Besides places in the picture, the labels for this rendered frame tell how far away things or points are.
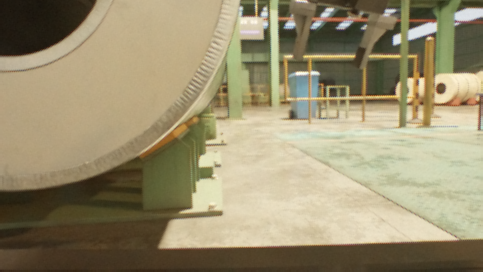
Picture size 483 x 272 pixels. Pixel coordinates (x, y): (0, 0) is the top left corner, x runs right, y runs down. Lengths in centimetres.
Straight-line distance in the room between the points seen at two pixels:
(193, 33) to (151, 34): 11
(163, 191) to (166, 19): 56
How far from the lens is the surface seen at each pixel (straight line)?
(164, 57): 66
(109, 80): 70
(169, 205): 92
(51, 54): 77
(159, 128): 66
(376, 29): 54
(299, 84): 479
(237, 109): 525
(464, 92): 1267
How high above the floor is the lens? 39
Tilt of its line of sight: 5 degrees down
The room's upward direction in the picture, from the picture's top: 2 degrees counter-clockwise
